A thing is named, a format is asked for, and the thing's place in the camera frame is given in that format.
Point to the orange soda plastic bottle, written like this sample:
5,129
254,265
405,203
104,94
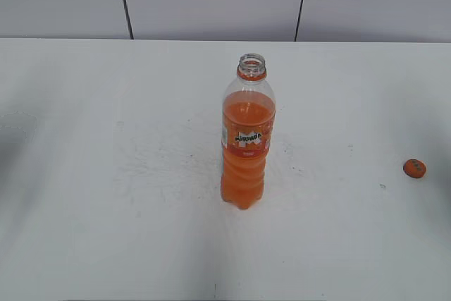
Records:
248,113

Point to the orange bottle cap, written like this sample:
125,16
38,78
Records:
414,168

